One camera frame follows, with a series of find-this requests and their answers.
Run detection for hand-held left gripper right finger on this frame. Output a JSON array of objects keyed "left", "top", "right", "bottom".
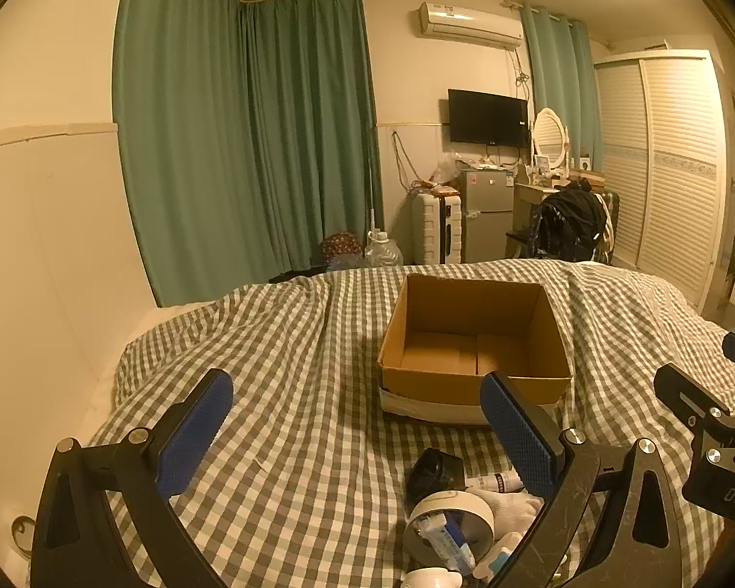
[{"left": 479, "top": 370, "right": 685, "bottom": 588}]

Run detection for blue white tube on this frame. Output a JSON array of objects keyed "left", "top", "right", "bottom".
[{"left": 417, "top": 514, "right": 480, "bottom": 578}]

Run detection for small grey fridge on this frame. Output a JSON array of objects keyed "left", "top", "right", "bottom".
[{"left": 459, "top": 170, "right": 516, "bottom": 265}]

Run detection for grey white checked blanket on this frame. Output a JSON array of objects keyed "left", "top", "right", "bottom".
[{"left": 89, "top": 259, "right": 735, "bottom": 588}]

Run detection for white tape roll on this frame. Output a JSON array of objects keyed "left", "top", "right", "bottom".
[{"left": 402, "top": 491, "right": 496, "bottom": 572}]

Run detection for clear plastic bag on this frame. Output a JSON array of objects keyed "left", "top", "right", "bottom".
[{"left": 431, "top": 153, "right": 462, "bottom": 186}]

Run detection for clear water jug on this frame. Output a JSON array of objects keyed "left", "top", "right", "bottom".
[{"left": 364, "top": 229, "right": 404, "bottom": 270}]

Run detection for white sock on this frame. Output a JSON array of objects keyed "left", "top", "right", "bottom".
[{"left": 468, "top": 489, "right": 544, "bottom": 535}]

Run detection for white oval mirror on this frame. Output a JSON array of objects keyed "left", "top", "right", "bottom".
[{"left": 532, "top": 108, "right": 572, "bottom": 168}]

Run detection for wall cables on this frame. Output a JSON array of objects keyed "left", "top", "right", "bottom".
[{"left": 392, "top": 130, "right": 425, "bottom": 190}]

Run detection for floral bag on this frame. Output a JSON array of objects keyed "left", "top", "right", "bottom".
[{"left": 320, "top": 231, "right": 364, "bottom": 271}]

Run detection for black jar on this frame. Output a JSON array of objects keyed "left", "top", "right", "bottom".
[{"left": 406, "top": 447, "right": 466, "bottom": 503}]

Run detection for black wall television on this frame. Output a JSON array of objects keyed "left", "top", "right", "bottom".
[{"left": 447, "top": 89, "right": 528, "bottom": 148}]

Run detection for white spiral light bulb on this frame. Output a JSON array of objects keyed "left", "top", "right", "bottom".
[{"left": 403, "top": 567, "right": 465, "bottom": 588}]

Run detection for cardboard box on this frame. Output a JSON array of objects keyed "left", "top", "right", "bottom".
[{"left": 376, "top": 273, "right": 573, "bottom": 425}]

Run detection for white air conditioner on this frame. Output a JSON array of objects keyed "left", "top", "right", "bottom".
[{"left": 417, "top": 1, "right": 524, "bottom": 50}]

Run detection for white printed tube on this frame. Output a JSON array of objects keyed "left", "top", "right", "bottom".
[{"left": 464, "top": 470, "right": 526, "bottom": 494}]

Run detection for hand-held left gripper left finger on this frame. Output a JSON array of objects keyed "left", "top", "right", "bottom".
[{"left": 30, "top": 368, "right": 235, "bottom": 588}]

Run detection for narrow green curtain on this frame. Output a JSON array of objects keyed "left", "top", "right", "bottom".
[{"left": 520, "top": 3, "right": 604, "bottom": 173}]

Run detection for white dressing table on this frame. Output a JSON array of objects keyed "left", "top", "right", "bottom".
[{"left": 506, "top": 180, "right": 565, "bottom": 258}]

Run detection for black jacket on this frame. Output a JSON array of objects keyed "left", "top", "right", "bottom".
[{"left": 530, "top": 187, "right": 609, "bottom": 264}]

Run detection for white louvered wardrobe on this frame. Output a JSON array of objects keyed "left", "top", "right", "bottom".
[{"left": 593, "top": 49, "right": 734, "bottom": 315}]

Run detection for white suitcase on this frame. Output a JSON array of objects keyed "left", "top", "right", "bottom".
[{"left": 411, "top": 191, "right": 465, "bottom": 265}]

